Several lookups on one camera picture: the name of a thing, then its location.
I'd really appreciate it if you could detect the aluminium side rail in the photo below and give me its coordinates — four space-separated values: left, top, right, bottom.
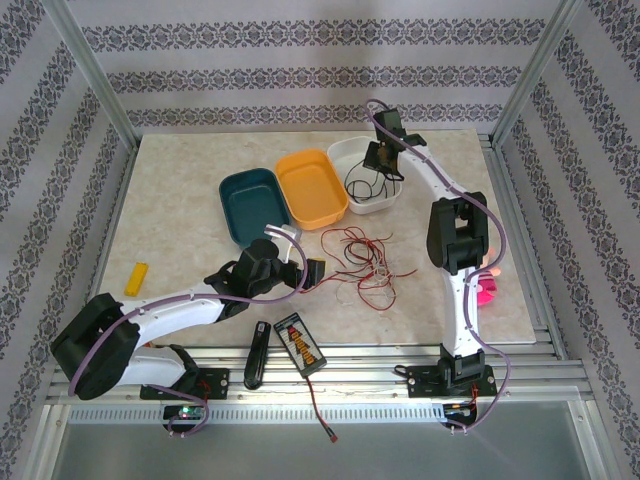
477 132 569 351

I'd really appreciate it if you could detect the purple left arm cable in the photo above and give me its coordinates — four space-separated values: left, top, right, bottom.
68 228 309 440

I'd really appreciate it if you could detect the teal plastic bin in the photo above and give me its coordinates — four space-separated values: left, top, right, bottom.
218 168 293 250

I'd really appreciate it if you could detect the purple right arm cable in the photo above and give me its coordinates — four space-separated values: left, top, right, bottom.
365 98 514 436

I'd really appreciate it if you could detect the black battery pack orange label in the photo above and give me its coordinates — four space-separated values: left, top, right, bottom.
273 312 339 445

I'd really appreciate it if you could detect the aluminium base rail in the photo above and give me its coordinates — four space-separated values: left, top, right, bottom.
47 342 589 404

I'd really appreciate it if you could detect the white plastic bin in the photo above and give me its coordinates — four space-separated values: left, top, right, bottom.
327 135 404 215

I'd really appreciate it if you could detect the orange plastic bin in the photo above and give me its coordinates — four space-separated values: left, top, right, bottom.
274 148 350 232

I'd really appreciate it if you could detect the black stapler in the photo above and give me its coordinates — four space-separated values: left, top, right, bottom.
243 319 271 391

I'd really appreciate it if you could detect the small circuit board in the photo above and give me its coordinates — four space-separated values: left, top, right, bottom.
163 405 207 422
442 402 479 419

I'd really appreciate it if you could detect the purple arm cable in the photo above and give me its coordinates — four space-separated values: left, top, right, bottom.
68 228 309 440
365 98 514 436

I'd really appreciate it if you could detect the black cable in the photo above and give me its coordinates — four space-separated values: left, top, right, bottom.
345 160 384 201
343 238 384 267
372 169 403 199

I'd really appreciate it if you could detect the aluminium frame post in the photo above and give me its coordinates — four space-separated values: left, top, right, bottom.
492 0 586 146
47 0 139 149

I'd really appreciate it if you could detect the white cable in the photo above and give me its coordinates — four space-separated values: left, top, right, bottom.
333 282 381 307
359 263 401 291

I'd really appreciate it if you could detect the small yellow block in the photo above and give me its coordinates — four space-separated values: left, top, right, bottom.
124 262 150 295

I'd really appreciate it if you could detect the white slotted cable duct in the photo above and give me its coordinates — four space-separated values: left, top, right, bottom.
67 403 449 425

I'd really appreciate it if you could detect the plush doll pink striped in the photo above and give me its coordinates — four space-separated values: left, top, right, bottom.
474 247 504 307

